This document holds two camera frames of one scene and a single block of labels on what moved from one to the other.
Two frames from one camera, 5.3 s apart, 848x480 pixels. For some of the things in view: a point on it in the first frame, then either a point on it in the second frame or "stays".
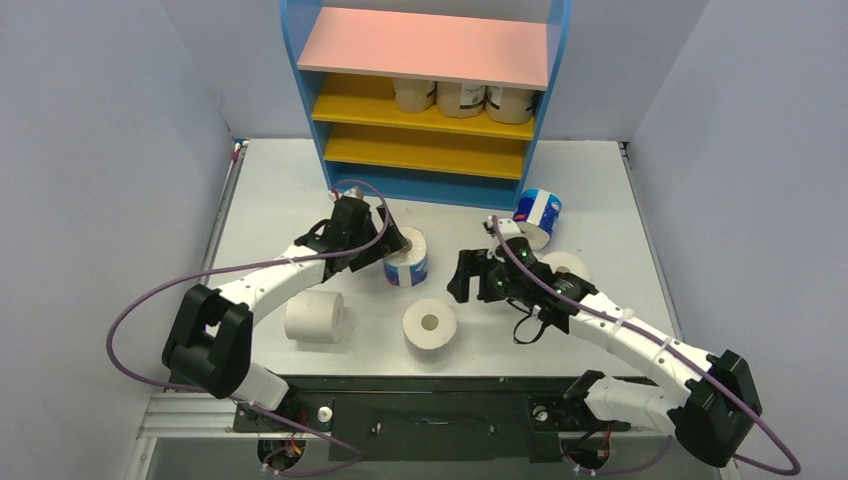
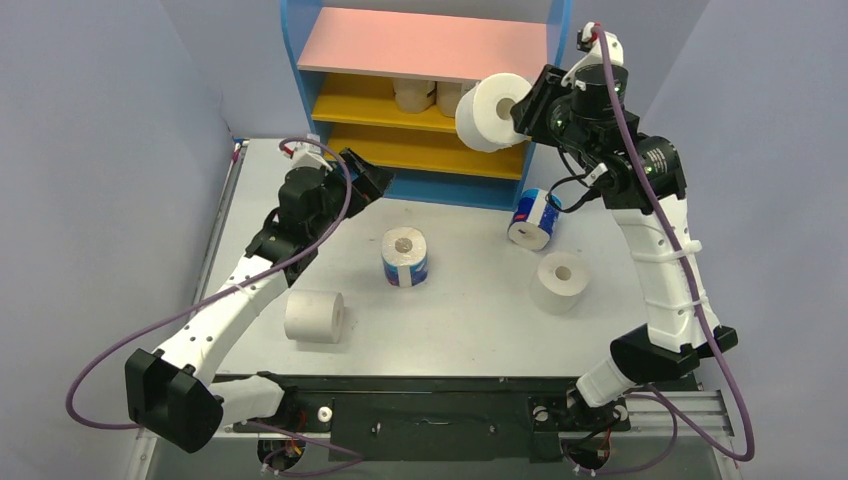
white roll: x=429 y=329 → x=483 y=118
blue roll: x=408 y=268 stays
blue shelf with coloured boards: x=349 y=53 stays
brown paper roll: x=460 y=100 stays
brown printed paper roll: x=414 y=95 stays
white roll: x=315 y=315 stays
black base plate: x=429 y=419 stays
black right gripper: x=477 y=273 → x=541 y=105
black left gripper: x=392 y=243 → x=370 y=185
